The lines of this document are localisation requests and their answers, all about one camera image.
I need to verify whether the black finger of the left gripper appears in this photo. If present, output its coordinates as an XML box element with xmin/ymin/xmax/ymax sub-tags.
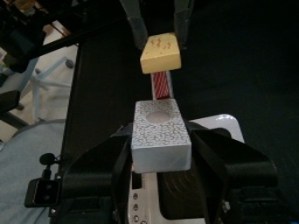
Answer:
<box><xmin>117</xmin><ymin>0</ymin><xmax>149</xmax><ymax>51</ymax></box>
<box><xmin>172</xmin><ymin>0</ymin><xmax>195</xmax><ymax>50</ymax></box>

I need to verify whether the small black camera on mount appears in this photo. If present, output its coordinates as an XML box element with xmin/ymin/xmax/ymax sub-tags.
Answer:
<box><xmin>22</xmin><ymin>152</ymin><xmax>62</xmax><ymax>209</ymax></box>

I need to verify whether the white crackle-pattern rice block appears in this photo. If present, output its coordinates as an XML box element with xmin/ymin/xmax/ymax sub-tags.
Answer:
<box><xmin>129</xmin><ymin>98</ymin><xmax>192</xmax><ymax>174</ymax></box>

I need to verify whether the black office chair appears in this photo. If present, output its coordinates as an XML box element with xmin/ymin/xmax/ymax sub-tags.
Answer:
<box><xmin>0</xmin><ymin>89</ymin><xmax>25</xmax><ymax>130</ymax></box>

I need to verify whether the red white striped toy box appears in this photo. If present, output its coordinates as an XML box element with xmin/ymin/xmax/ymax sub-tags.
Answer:
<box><xmin>149</xmin><ymin>70</ymin><xmax>173</xmax><ymax>101</ymax></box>

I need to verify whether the light blue chair base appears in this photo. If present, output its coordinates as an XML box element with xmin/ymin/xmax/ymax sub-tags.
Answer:
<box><xmin>16</xmin><ymin>56</ymin><xmax>76</xmax><ymax>123</ymax></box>

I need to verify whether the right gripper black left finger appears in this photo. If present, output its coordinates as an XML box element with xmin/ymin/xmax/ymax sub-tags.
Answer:
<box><xmin>50</xmin><ymin>124</ymin><xmax>135</xmax><ymax>224</ymax></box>

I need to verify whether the white toy stove black cooktop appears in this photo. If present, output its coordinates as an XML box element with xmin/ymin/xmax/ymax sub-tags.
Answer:
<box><xmin>127</xmin><ymin>113</ymin><xmax>245</xmax><ymax>224</ymax></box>

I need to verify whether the black frame bar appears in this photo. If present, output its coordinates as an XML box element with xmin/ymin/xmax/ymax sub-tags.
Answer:
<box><xmin>36</xmin><ymin>17</ymin><xmax>132</xmax><ymax>56</ymax></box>

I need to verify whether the blue grey cloth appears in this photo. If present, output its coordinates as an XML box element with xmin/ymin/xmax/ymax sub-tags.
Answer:
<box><xmin>0</xmin><ymin>118</ymin><xmax>68</xmax><ymax>224</ymax></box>

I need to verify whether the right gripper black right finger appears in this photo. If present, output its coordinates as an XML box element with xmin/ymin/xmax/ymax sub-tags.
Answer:
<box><xmin>189</xmin><ymin>127</ymin><xmax>283</xmax><ymax>224</ymax></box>

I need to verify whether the yellow toy cheese block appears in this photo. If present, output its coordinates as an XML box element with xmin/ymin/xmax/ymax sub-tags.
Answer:
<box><xmin>139</xmin><ymin>31</ymin><xmax>183</xmax><ymax>74</ymax></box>

